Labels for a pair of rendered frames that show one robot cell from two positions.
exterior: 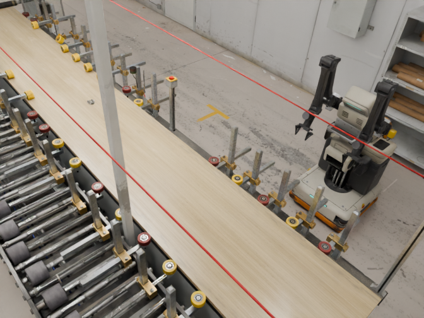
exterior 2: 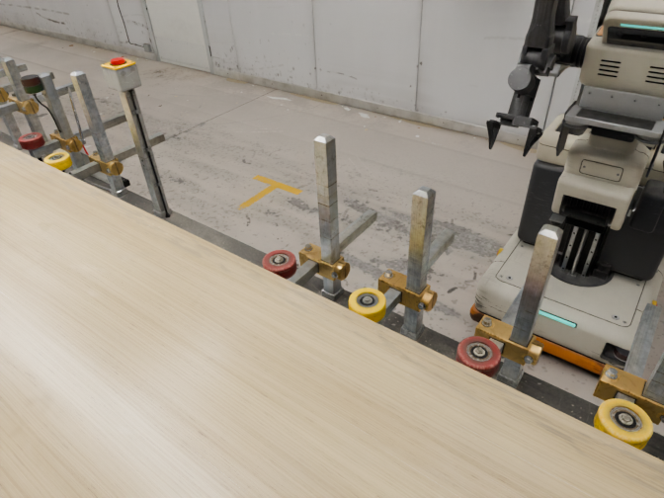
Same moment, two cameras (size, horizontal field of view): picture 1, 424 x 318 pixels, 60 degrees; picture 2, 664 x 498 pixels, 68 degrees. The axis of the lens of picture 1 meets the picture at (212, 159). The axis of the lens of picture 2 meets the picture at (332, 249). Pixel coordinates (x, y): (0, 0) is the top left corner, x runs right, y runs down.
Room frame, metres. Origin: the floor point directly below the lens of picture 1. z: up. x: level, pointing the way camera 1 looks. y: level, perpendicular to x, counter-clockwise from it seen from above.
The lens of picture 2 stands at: (1.13, -0.03, 1.63)
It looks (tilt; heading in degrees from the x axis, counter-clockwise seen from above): 37 degrees down; 353
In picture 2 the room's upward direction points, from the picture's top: 3 degrees counter-clockwise
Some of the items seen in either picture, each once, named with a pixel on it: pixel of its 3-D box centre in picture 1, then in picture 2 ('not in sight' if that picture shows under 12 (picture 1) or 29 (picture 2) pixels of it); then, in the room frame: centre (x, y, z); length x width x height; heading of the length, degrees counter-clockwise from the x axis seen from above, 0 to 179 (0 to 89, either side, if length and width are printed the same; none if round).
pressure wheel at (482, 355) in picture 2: (262, 203); (475, 369); (1.69, -0.37, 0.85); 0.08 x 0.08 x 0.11
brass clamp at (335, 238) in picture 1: (337, 242); not in sight; (1.43, -0.84, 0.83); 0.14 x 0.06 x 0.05; 45
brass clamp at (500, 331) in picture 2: (277, 199); (508, 341); (1.79, -0.48, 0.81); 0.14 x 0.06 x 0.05; 45
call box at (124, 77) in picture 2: (171, 82); (122, 76); (2.65, 0.38, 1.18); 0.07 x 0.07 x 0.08; 45
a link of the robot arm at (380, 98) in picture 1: (375, 113); not in sight; (2.07, -1.06, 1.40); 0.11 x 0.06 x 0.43; 46
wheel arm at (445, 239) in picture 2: (254, 174); (410, 278); (2.01, -0.33, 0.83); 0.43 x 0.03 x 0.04; 135
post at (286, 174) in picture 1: (281, 194); (525, 323); (1.77, -0.50, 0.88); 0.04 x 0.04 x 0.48; 45
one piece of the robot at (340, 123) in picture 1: (344, 135); (613, 129); (2.35, -1.03, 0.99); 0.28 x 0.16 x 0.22; 45
